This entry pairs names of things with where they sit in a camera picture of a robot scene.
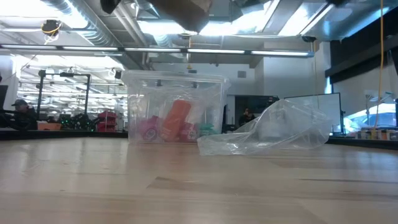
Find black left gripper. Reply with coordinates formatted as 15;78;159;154
99;0;123;15

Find brown elastic bandage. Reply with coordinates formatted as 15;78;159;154
148;0;215;34

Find clear plastic bag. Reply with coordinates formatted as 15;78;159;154
197;98;333;157

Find orange bandage roll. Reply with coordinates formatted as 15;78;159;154
160;99;193;143

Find green bandage roll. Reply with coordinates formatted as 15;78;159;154
198;123;220;138

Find long ceiling light bar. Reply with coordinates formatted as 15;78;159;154
0;43;315;59

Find clear plastic storage bin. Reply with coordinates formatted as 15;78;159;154
121;70;231;146

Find red storage bins rack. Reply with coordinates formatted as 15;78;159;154
97;110;118;133

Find black robot with green lights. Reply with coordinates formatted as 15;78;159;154
60;113;98;131

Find orange box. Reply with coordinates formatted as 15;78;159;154
37;121;62;131

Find black monitor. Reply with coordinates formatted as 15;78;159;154
0;84;9;110

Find person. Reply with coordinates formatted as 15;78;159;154
238;108;256;127
9;98;39;131

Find white whiteboard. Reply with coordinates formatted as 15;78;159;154
284;92;343;135

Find cluttered side table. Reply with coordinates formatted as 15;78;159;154
354;126;398;141

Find black ceiling camera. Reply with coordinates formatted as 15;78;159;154
41;19;62;43

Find black metal gantry frame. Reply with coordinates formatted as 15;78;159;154
36;70;91;128

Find yellow hanging cable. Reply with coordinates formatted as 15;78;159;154
373;0;385;131

